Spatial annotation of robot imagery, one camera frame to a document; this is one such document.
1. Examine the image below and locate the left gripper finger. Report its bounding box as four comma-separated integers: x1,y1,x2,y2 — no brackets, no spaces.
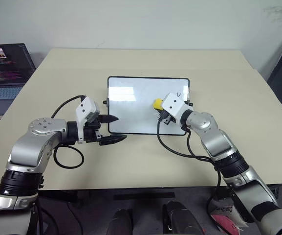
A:
99,114,119,124
99,134,128,147

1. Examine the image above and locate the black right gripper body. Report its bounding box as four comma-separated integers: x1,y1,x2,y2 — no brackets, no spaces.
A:
158,109,178,126

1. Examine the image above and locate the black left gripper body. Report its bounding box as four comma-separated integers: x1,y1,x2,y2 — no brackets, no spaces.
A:
83,117,102,145

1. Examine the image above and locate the yellow whiteboard eraser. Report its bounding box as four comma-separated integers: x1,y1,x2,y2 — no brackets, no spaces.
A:
152,98,165,111

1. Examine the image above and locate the black framed whiteboard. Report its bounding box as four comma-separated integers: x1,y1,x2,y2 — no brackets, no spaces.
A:
103,76,193,136

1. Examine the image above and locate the large dark rounded shape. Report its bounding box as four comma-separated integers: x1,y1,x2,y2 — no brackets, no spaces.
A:
161,200,206,235

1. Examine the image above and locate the open laptop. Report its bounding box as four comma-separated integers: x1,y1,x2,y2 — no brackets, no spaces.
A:
0,43,37,120

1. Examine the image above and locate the white printed bag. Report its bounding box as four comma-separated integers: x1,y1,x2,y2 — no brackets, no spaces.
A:
207,192,248,235

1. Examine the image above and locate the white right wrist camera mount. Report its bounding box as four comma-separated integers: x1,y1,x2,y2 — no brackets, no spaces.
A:
161,92,193,123

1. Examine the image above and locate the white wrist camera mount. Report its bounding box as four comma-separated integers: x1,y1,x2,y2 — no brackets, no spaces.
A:
161,92,193,123
75,96,102,145

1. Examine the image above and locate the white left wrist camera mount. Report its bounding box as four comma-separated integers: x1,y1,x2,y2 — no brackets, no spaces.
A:
75,96,102,145

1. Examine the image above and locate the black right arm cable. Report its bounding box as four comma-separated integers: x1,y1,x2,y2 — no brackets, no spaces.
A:
156,114,222,189

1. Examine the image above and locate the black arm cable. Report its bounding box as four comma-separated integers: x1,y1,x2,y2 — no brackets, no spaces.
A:
156,114,222,189
50,94,86,169

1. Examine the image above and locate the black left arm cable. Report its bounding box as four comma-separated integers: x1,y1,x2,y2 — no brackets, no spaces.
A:
50,94,86,169

